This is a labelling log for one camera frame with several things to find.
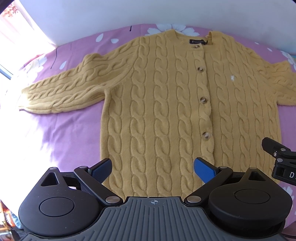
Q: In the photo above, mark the window with bright light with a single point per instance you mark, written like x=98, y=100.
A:
x=23, y=49

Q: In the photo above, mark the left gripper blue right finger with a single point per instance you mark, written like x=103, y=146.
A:
x=213, y=177

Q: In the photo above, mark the yellow cable-knit cardigan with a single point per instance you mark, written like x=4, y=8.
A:
x=169, y=99

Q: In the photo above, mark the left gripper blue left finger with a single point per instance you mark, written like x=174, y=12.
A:
x=91, y=178

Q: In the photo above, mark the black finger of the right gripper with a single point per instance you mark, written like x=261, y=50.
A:
x=281, y=153

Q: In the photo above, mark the colourful clutter beside bed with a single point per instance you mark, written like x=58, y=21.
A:
x=10, y=226

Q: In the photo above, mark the pink floral bed sheet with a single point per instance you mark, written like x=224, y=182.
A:
x=31, y=143

